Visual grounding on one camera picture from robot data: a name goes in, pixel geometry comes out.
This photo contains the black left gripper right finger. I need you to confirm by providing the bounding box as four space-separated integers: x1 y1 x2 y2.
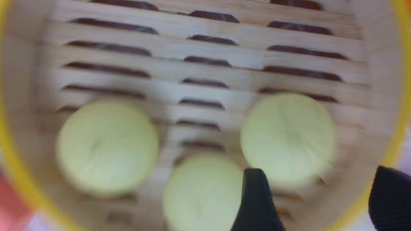
368 166 411 231

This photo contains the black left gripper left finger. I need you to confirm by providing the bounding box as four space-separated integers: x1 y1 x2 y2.
231 168 285 231

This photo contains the yellow bun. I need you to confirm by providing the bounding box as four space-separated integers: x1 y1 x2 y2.
240 93 338 188
163 153 243 231
55 99 160 198

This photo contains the pink checked tablecloth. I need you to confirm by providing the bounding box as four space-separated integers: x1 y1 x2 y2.
19 128 411 231

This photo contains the yellow bamboo steamer tray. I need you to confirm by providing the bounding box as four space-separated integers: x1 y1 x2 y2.
1 0 410 231

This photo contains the salmon foam cube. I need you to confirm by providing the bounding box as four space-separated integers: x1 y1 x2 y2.
0 176 34 231

